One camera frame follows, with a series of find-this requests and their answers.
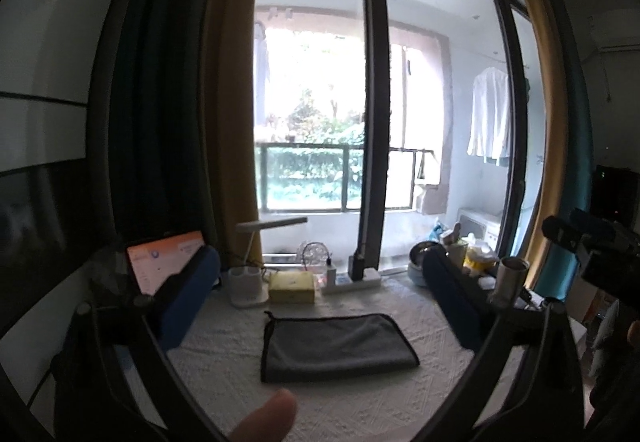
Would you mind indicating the white power strip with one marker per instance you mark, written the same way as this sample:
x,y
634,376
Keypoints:
x,y
350,283

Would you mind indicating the white desk lamp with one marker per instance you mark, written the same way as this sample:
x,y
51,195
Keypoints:
x,y
247,282

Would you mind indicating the teal curtain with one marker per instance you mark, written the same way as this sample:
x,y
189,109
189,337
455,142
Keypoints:
x,y
575,136

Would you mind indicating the dark window frame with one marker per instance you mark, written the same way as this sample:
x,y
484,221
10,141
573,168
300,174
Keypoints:
x,y
375,111

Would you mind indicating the dark green curtain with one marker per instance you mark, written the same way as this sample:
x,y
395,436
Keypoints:
x,y
155,111

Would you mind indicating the metal bowl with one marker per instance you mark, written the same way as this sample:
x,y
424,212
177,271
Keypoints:
x,y
424,254

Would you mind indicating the glass balcony railing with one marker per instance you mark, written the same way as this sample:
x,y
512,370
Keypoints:
x,y
310,174

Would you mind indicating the clear glass bowl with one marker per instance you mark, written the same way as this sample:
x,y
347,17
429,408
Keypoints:
x,y
315,253

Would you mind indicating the grey towel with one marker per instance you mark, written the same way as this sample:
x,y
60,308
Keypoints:
x,y
340,347

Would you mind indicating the person's left hand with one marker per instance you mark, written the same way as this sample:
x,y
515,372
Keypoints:
x,y
265,417

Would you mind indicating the black appliance with green light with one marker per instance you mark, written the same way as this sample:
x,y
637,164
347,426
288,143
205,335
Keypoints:
x,y
616,192

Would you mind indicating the white microwave oven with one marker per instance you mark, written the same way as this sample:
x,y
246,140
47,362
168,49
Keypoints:
x,y
482,224

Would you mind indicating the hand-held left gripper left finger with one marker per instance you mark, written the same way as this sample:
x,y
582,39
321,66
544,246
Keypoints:
x,y
189,298

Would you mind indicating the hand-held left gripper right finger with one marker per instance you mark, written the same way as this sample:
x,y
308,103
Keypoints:
x,y
454,309

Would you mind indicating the yellow curtain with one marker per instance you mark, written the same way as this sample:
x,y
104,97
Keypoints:
x,y
230,91
542,86

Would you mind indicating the white hanging shirt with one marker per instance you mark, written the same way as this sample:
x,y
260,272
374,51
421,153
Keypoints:
x,y
492,119

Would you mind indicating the tablet with lit screen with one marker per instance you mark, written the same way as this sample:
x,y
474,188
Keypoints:
x,y
160,259

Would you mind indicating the white textured table cloth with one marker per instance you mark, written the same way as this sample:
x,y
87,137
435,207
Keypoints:
x,y
360,407

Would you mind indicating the white air conditioner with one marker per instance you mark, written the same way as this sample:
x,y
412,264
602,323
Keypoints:
x,y
615,29

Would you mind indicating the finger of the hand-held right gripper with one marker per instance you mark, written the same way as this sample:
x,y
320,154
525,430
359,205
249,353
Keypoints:
x,y
557,229

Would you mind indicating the yellow lidded container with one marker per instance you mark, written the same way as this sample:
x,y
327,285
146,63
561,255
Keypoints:
x,y
476,256

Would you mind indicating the yellow box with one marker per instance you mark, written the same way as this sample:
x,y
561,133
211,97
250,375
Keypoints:
x,y
292,288

